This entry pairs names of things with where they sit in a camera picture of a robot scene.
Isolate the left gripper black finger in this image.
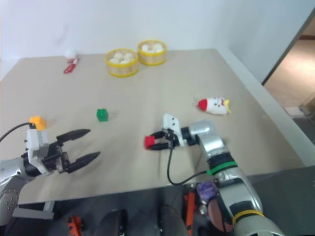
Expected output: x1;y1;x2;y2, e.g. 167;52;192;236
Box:
66;151;101;174
56;128;91;145

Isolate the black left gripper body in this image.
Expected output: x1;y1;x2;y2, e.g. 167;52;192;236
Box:
41;140;71;175

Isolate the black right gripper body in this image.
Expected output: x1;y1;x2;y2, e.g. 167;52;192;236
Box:
160;127;182;149

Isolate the red cube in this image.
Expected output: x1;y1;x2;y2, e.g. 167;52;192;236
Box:
144;135;157;149

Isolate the green cube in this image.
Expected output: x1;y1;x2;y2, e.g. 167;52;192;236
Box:
95;108;110;122

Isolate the orange cube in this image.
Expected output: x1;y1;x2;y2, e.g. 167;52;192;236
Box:
29;115;48;131

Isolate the white red rocket plush toy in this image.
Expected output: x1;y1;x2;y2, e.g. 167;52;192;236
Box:
196;96;233;116

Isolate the purple object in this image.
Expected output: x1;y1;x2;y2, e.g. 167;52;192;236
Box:
196;182;218;205

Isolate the orange tool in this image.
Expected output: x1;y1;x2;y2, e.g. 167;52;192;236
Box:
66;214;84;236
184;191;197;236

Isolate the yellow bamboo steamer basket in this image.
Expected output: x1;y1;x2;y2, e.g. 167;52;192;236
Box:
136;39;168;66
105;48;139;78

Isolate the small white and red toy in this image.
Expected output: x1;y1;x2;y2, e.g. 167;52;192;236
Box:
64;50;80;64

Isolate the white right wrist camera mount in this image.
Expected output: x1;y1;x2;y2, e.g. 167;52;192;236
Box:
162;113;188;148

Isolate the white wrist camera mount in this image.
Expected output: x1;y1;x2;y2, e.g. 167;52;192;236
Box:
162;113;188;148
25;127;50;175

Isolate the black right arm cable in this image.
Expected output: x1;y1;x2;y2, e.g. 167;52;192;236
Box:
166;147;210;186

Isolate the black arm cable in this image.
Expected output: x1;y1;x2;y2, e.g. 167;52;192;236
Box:
0;122;35;143
166;147;210;186

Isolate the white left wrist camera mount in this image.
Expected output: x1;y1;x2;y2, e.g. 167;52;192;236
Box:
25;127;50;175

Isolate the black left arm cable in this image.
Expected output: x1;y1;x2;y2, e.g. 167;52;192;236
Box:
0;122;35;143

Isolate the grey metal table bracket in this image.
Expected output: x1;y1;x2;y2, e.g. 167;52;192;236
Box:
11;200;56;221

